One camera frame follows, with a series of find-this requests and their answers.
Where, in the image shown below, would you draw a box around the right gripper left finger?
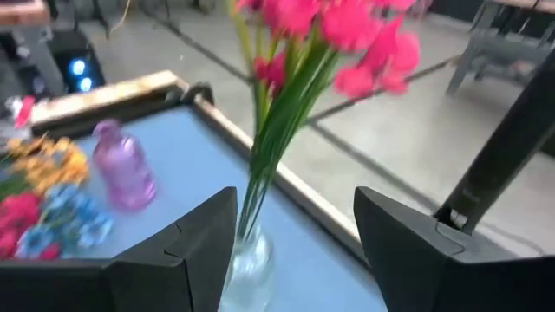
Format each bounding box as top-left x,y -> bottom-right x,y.
108,186 -> 238,312

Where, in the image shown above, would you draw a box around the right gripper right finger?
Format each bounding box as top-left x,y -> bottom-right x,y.
354,186 -> 482,312

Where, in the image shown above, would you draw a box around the yellow artificial flower stem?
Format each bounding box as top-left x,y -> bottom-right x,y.
6,136 -> 91,195

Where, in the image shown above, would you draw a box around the clear glass vase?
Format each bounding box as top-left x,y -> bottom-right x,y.
218,223 -> 278,312

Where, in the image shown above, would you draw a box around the pink glass vase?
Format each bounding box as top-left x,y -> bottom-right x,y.
92,119 -> 158,214

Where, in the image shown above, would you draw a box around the red tag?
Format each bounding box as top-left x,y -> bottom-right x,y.
14,94 -> 36,130

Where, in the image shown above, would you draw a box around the grey metal table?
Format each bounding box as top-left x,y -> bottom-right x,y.
446,0 -> 555,97

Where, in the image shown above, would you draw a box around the black computer tower blue lights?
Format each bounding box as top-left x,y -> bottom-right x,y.
46,29 -> 108,94

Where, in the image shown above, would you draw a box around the wooden top desk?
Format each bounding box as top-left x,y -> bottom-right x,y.
0,0 -> 66,99

